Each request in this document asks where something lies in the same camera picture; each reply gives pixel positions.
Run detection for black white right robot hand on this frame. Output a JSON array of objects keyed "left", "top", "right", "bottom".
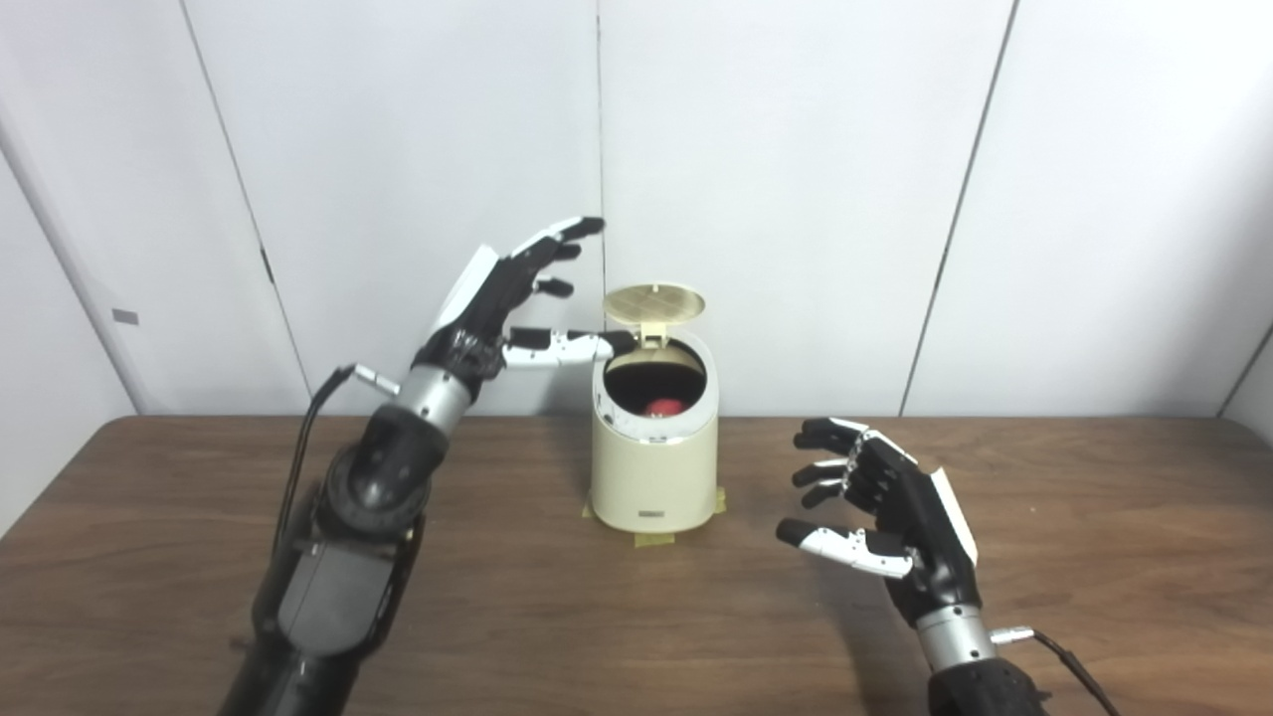
[{"left": 776, "top": 418, "right": 981, "bottom": 627}]

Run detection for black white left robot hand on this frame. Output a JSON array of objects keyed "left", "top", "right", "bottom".
[{"left": 413, "top": 216, "right": 637, "bottom": 384}]

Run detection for cream round bin lid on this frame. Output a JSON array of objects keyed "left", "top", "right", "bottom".
[{"left": 603, "top": 283, "right": 707, "bottom": 349}]

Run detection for cream-colored bin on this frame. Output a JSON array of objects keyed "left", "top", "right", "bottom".
[{"left": 590, "top": 333, "right": 721, "bottom": 535}]

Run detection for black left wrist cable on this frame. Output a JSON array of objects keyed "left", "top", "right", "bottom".
[{"left": 271, "top": 364, "right": 401, "bottom": 558}]

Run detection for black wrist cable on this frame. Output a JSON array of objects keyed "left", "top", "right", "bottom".
[
  {"left": 990, "top": 626, "right": 1120, "bottom": 716},
  {"left": 271, "top": 364, "right": 401, "bottom": 558}
]

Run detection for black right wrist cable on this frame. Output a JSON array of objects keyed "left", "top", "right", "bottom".
[{"left": 990, "top": 626, "right": 1120, "bottom": 716}]

